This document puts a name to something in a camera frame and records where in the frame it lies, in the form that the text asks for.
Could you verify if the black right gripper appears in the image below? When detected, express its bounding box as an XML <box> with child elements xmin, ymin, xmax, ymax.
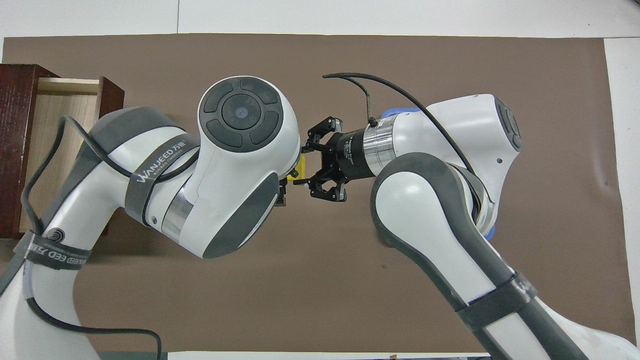
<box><xmin>293</xmin><ymin>116</ymin><xmax>376</xmax><ymax>203</ymax></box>

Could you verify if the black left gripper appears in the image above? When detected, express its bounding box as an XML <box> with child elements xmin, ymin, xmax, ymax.
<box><xmin>276</xmin><ymin>168</ymin><xmax>301</xmax><ymax>207</ymax></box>

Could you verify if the wooden drawer with white handle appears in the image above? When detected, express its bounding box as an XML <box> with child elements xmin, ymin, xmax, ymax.
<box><xmin>19</xmin><ymin>76</ymin><xmax>125</xmax><ymax>237</ymax></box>

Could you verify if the blue plastic tray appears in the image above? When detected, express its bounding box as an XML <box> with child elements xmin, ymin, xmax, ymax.
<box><xmin>381</xmin><ymin>106</ymin><xmax>497</xmax><ymax>242</ymax></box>

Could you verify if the brown table mat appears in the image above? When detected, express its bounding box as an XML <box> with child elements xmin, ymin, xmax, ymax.
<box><xmin>0</xmin><ymin>33</ymin><xmax>637</xmax><ymax>353</ymax></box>

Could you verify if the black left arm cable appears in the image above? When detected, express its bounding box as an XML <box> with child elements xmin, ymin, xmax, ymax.
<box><xmin>19</xmin><ymin>114</ymin><xmax>202</xmax><ymax>360</ymax></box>

